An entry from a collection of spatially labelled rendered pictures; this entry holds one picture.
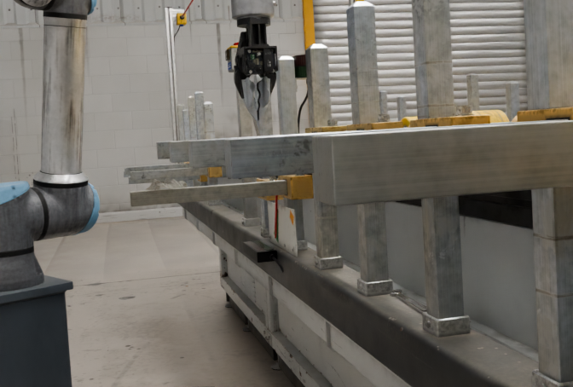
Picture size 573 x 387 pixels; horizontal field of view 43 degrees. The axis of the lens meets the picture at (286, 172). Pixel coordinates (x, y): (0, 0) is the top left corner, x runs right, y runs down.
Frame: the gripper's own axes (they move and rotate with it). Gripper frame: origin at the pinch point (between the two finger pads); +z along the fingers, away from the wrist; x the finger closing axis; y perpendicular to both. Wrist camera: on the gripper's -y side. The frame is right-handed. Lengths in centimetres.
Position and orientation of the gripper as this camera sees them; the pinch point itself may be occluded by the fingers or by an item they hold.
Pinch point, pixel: (257, 114)
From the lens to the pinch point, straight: 159.1
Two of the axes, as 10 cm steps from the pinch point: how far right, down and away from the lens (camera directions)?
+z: 0.6, 10.0, 0.5
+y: 2.4, 0.4, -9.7
